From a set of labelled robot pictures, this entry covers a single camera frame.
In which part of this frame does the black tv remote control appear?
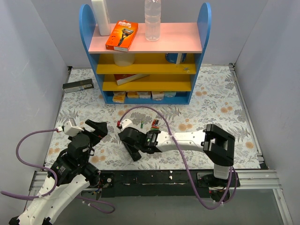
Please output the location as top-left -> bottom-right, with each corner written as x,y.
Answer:
123,143 -> 142,162

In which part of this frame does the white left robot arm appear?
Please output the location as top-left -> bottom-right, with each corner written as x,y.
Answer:
2,119 -> 108,225

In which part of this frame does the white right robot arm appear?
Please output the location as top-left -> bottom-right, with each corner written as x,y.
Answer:
118,123 -> 235,186

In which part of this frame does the white orange small box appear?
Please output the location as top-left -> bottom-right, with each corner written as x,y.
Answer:
151,91 -> 165,101

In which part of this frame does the red white flat box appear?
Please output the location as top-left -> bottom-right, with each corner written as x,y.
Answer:
114,74 -> 148,86

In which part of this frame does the black rectangular box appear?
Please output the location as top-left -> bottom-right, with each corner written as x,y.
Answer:
62,79 -> 94,93

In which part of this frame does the blue shelf unit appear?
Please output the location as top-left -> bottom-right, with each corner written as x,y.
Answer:
79,2 -> 212,105

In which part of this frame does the blue white can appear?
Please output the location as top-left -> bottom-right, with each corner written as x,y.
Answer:
165,53 -> 187,64

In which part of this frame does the floral table mat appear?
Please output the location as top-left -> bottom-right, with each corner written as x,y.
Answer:
56,66 -> 260,170

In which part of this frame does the orange razor box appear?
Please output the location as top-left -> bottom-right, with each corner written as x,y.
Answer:
105,20 -> 138,52

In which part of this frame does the white tall bottle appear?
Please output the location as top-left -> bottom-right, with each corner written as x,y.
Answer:
91,0 -> 111,36

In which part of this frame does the clear plastic water bottle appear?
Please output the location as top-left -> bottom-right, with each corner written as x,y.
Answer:
144,0 -> 161,42

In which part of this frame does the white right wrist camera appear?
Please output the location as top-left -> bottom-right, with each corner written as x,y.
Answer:
117,119 -> 133,130

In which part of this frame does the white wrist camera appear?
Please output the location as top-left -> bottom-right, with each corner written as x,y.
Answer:
117,119 -> 133,130
56,118 -> 83,137

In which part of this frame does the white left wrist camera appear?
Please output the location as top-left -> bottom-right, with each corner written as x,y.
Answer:
56,118 -> 83,137

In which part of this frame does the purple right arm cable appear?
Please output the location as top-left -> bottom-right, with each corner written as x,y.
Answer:
119,106 -> 237,210

